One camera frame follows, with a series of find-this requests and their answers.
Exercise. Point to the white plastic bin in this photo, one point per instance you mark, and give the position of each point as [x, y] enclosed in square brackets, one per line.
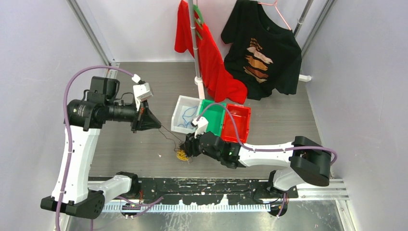
[187, 108]

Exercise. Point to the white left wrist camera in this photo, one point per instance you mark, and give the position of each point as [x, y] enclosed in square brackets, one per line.
[141, 93]

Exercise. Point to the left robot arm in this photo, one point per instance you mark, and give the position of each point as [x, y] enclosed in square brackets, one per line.
[72, 194]

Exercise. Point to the green clothes hanger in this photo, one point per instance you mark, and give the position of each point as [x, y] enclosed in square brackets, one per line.
[199, 21]

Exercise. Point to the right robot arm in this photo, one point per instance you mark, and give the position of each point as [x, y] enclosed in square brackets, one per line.
[296, 162]

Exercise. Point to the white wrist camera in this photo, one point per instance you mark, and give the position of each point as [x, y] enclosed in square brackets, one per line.
[200, 123]
[141, 93]

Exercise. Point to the green plastic bin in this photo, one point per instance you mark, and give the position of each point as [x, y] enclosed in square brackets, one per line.
[215, 117]

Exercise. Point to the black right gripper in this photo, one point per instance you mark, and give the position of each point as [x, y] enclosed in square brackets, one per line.
[190, 145]

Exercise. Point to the black printed t-shirt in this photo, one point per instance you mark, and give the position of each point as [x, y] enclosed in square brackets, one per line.
[262, 55]

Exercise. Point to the red plastic bin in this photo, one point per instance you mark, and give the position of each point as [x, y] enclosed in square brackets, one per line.
[241, 115]

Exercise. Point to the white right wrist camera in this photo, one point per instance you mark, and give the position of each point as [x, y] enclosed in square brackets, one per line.
[200, 123]

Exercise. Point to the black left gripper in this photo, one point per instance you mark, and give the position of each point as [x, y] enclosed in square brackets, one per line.
[145, 119]

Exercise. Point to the red t-shirt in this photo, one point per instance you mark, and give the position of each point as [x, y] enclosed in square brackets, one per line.
[219, 83]

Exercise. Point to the metal clothes stand pole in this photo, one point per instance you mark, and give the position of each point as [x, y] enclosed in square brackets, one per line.
[198, 79]

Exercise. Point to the pink clothes hanger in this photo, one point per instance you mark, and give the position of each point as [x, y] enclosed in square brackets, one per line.
[275, 5]

